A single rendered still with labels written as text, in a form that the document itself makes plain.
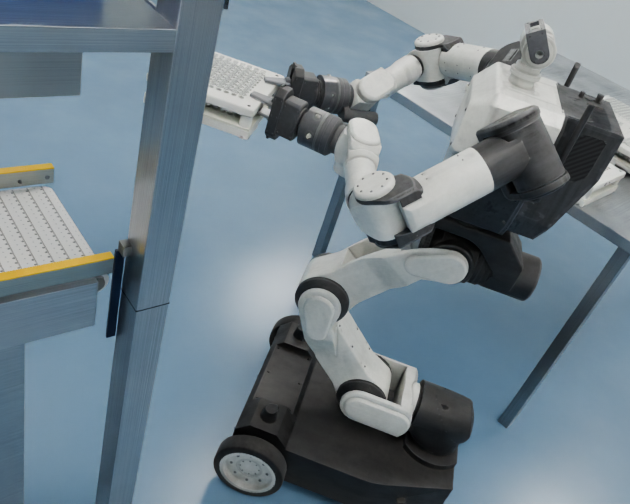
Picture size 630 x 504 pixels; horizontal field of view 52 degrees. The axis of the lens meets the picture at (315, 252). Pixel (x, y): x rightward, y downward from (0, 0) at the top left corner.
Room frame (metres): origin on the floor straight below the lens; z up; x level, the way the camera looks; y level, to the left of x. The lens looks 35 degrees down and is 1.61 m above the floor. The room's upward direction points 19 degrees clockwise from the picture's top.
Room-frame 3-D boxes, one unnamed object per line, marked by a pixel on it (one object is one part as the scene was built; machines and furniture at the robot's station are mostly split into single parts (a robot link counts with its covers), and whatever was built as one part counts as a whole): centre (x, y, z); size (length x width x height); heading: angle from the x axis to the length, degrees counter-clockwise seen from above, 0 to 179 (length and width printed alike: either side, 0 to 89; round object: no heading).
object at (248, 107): (1.37, 0.34, 1.02); 0.25 x 0.24 x 0.02; 177
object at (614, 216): (2.55, -0.85, 0.83); 1.50 x 1.10 x 0.04; 144
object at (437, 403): (1.34, -0.28, 0.19); 0.64 x 0.52 x 0.33; 87
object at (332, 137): (1.28, 0.01, 1.01); 0.11 x 0.11 x 0.11; 79
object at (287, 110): (1.29, 0.13, 1.02); 0.12 x 0.10 x 0.13; 79
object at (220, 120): (1.37, 0.34, 0.97); 0.24 x 0.24 x 0.02; 87
